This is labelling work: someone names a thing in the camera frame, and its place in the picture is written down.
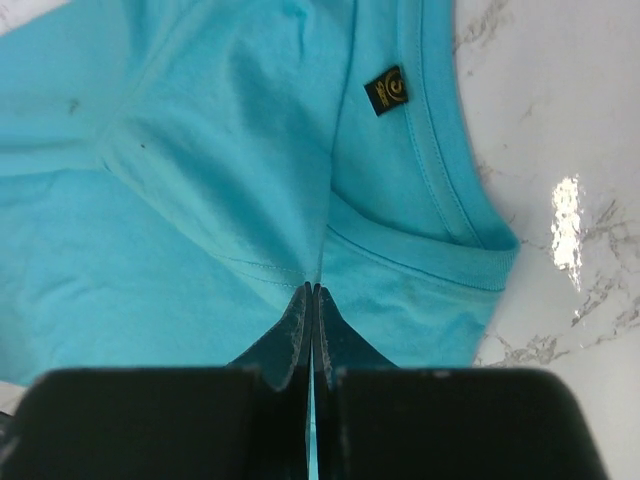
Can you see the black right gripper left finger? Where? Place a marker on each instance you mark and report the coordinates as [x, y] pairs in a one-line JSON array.
[[248, 419]]

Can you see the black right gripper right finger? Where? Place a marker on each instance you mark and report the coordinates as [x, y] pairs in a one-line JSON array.
[[375, 420]]

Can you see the teal t shirt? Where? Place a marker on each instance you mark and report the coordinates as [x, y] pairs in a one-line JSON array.
[[173, 171]]

